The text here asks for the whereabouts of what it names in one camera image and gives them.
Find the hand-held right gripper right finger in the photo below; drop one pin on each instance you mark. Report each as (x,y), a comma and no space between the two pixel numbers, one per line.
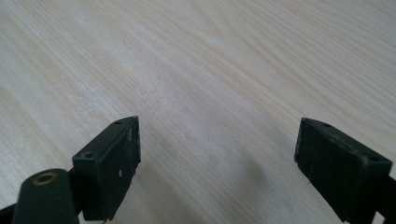
(337,168)

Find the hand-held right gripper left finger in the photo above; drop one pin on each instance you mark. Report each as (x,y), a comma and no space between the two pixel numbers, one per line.
(107,168)

